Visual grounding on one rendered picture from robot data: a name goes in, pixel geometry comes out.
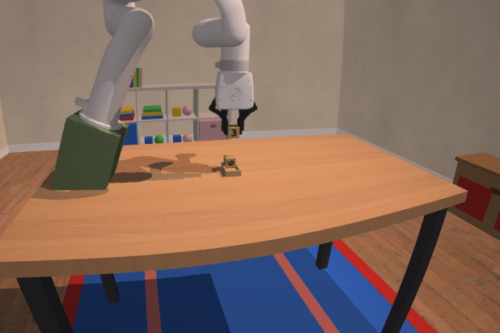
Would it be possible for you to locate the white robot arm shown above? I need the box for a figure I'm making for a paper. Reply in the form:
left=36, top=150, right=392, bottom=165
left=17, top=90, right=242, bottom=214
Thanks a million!
left=74, top=0, right=250, bottom=130

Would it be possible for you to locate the tan number cube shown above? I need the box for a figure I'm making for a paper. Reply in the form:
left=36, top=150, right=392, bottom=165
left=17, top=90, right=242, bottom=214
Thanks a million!
left=223, top=154, right=236, bottom=168
left=226, top=124, right=239, bottom=139

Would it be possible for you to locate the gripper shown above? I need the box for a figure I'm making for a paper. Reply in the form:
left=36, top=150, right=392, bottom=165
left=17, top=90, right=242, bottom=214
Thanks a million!
left=209, top=70, right=257, bottom=135

